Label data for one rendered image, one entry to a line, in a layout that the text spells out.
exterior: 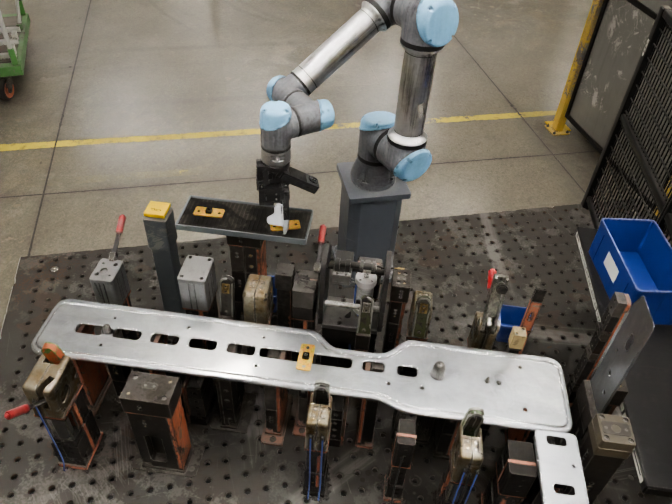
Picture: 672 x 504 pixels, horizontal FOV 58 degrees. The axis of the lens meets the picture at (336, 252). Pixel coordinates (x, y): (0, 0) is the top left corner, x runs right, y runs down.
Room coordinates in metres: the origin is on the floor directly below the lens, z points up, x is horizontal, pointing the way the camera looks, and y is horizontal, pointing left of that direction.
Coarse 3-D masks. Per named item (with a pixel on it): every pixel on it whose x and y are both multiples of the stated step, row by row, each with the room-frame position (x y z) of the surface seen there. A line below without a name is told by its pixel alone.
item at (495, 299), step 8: (496, 280) 1.09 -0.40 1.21; (504, 280) 1.09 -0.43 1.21; (496, 288) 1.06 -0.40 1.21; (504, 288) 1.06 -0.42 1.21; (488, 296) 1.09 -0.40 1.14; (496, 296) 1.09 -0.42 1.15; (504, 296) 1.08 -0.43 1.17; (488, 304) 1.07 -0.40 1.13; (496, 304) 1.08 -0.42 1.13; (488, 312) 1.07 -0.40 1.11; (496, 312) 1.08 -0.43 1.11; (496, 320) 1.06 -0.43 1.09
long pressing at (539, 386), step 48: (48, 336) 0.98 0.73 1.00; (96, 336) 0.99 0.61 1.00; (144, 336) 1.01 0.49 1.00; (192, 336) 1.02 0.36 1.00; (240, 336) 1.03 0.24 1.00; (288, 336) 1.04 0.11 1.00; (288, 384) 0.89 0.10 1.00; (336, 384) 0.89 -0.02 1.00; (384, 384) 0.90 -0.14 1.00; (432, 384) 0.91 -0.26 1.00; (480, 384) 0.92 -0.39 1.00; (528, 384) 0.93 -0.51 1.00
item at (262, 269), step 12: (228, 240) 1.29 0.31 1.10; (240, 240) 1.29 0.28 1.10; (252, 240) 1.28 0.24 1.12; (264, 240) 1.34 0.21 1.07; (240, 252) 1.29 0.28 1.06; (252, 252) 1.29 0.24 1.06; (264, 252) 1.34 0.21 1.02; (240, 264) 1.29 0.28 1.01; (252, 264) 1.29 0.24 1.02; (264, 264) 1.33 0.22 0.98; (240, 276) 1.29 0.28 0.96; (240, 288) 1.29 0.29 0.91; (240, 300) 1.29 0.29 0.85; (240, 312) 1.29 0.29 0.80
